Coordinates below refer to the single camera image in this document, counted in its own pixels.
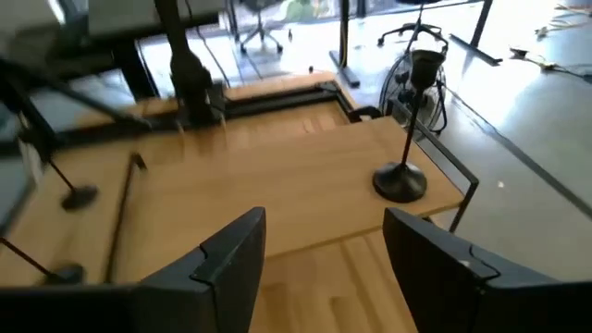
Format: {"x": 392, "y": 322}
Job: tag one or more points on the black office chair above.
{"x": 411, "y": 28}

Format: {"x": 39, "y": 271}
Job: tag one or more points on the black floor fan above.
{"x": 435, "y": 111}

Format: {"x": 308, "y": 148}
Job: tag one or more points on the black table clamp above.
{"x": 365, "y": 114}

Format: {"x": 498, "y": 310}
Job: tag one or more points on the wooden shelf black metal frame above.
{"x": 277, "y": 194}

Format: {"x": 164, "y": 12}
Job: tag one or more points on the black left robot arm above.
{"x": 187, "y": 74}

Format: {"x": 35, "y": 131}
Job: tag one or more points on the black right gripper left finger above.
{"x": 139, "y": 310}

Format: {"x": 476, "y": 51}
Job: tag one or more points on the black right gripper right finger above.
{"x": 485, "y": 300}

